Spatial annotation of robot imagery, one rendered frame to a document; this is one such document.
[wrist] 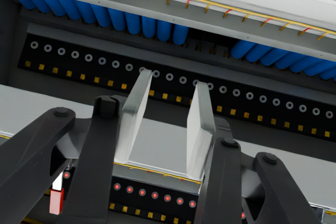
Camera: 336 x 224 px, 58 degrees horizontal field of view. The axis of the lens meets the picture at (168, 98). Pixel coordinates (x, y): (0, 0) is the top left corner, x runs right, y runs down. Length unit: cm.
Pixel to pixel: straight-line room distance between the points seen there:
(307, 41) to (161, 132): 18
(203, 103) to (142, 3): 19
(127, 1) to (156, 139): 15
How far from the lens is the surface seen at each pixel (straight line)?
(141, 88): 17
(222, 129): 17
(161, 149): 30
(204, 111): 16
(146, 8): 33
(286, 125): 48
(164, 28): 37
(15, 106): 33
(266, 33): 34
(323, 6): 33
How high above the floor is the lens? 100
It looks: 9 degrees up
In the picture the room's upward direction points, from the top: 167 degrees counter-clockwise
